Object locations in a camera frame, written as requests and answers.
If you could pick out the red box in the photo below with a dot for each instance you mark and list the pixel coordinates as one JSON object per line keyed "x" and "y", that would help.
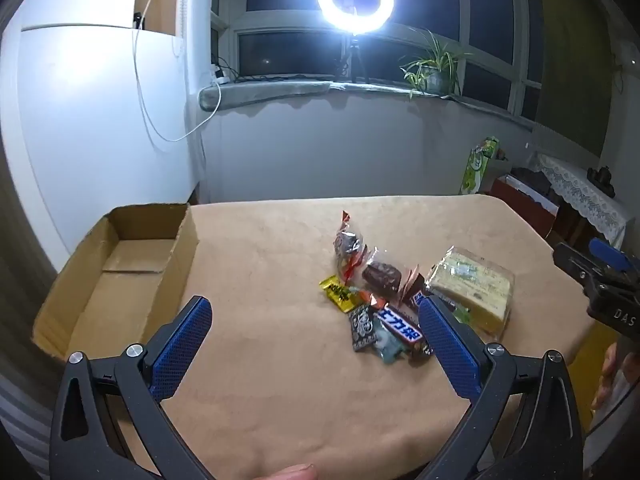
{"x": 525, "y": 207}

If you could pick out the red and white snack packet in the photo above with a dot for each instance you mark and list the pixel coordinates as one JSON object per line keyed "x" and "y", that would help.
{"x": 350, "y": 267}

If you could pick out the dark figurine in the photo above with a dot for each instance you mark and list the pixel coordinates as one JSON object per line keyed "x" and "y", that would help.
{"x": 601, "y": 180}

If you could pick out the person's left hand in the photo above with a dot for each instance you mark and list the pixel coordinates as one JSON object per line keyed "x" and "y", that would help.
{"x": 292, "y": 473}

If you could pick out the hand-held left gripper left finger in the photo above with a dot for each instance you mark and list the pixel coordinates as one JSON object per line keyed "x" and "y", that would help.
{"x": 182, "y": 350}

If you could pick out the white vertical pipe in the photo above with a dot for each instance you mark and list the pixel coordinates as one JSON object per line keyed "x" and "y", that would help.
{"x": 186, "y": 85}

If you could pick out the black tripod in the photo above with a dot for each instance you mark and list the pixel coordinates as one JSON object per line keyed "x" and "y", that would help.
{"x": 356, "y": 60}

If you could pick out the white power strip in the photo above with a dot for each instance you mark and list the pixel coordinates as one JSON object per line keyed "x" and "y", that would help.
{"x": 219, "y": 74}

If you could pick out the teal snack packet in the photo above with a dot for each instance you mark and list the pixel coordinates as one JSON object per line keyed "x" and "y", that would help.
{"x": 392, "y": 347}

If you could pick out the brown chocolate bar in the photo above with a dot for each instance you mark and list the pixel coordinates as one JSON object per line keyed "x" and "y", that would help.
{"x": 400, "y": 327}
{"x": 415, "y": 296}

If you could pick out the yellow snack packet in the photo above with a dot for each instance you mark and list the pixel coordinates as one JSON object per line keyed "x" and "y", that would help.
{"x": 337, "y": 292}

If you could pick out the green snack packet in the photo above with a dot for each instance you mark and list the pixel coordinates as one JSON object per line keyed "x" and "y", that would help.
{"x": 461, "y": 315}

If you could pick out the clear red-ended snack packet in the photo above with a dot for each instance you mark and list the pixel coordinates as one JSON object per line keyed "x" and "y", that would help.
{"x": 347, "y": 242}

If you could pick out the person's right hand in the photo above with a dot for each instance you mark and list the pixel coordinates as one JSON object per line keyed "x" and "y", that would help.
{"x": 607, "y": 372}

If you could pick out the white lace tablecloth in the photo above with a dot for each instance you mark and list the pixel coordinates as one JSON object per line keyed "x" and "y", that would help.
{"x": 585, "y": 195}

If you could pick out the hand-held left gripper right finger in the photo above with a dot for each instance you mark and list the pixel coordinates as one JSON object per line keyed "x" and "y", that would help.
{"x": 450, "y": 355}

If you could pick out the grey windowsill cloth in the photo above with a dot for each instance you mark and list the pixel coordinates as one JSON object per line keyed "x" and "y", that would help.
{"x": 260, "y": 91}

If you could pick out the sliced bread pack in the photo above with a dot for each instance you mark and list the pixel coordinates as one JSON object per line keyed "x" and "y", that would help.
{"x": 475, "y": 285}

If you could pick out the striped grey cloth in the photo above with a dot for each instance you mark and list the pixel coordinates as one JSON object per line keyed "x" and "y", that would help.
{"x": 20, "y": 425}

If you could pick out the white-framed window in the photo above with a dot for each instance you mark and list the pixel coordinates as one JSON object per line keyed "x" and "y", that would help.
{"x": 495, "y": 20}

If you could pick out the orange snack packet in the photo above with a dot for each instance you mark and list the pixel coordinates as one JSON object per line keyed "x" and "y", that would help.
{"x": 377, "y": 302}

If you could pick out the brown cardboard box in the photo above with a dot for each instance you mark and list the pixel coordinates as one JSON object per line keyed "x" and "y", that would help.
{"x": 125, "y": 270}

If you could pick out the black patterned snack packet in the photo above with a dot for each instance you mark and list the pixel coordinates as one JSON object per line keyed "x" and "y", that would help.
{"x": 363, "y": 327}

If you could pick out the green carton box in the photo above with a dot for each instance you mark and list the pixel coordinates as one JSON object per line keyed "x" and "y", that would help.
{"x": 475, "y": 170}

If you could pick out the brown cake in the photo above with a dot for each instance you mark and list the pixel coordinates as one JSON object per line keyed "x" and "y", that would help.
{"x": 382, "y": 277}

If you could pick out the green curtain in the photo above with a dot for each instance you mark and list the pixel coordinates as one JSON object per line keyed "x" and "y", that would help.
{"x": 570, "y": 60}

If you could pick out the potted spider plant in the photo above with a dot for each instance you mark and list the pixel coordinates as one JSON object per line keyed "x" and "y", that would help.
{"x": 435, "y": 80}

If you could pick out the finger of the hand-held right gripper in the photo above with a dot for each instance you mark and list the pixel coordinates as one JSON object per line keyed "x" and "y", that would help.
{"x": 607, "y": 254}
{"x": 575, "y": 265}

